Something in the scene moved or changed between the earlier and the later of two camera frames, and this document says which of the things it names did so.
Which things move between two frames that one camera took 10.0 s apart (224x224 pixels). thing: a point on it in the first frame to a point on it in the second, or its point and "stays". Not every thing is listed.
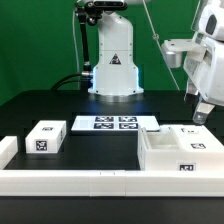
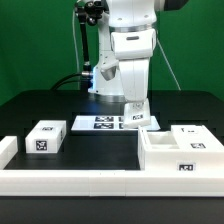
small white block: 194,138 stays
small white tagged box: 46,137 stays
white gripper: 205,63 to 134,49
